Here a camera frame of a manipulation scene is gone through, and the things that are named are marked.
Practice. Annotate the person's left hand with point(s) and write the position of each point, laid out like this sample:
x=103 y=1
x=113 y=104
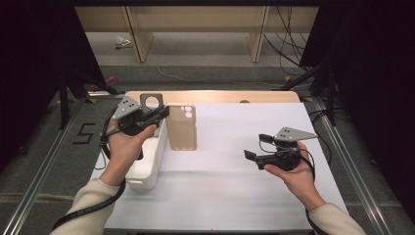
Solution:
x=125 y=153

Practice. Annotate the person's right hand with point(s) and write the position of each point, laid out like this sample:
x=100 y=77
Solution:
x=305 y=182

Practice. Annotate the aluminium floor rail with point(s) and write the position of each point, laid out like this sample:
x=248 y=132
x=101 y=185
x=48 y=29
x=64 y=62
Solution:
x=355 y=176
x=39 y=176

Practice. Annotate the white crumpled paper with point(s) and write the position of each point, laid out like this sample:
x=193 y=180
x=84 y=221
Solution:
x=122 y=42

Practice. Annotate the light wooden shelf unit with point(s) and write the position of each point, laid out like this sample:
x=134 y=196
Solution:
x=195 y=19

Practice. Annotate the beige phone case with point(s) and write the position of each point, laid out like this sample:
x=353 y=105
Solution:
x=181 y=133

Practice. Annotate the black curtain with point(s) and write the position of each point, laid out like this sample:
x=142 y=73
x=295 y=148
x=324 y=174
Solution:
x=375 y=81
x=32 y=65

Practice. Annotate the white table cover sheet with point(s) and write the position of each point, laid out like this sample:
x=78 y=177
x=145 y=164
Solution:
x=228 y=189

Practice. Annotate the clear grey phone case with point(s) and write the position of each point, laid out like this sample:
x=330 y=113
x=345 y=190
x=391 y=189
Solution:
x=143 y=98

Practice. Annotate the pink object on floor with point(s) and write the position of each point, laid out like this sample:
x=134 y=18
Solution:
x=111 y=80

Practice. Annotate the black metal stand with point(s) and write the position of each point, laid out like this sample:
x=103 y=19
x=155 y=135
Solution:
x=67 y=94
x=328 y=88

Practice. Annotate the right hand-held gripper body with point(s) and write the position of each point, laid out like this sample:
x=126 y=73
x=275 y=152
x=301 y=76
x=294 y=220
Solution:
x=284 y=160

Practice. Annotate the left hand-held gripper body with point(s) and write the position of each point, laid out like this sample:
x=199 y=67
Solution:
x=130 y=122

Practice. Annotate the white plastic storage box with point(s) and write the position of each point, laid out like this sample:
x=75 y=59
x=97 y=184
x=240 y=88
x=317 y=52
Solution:
x=147 y=169

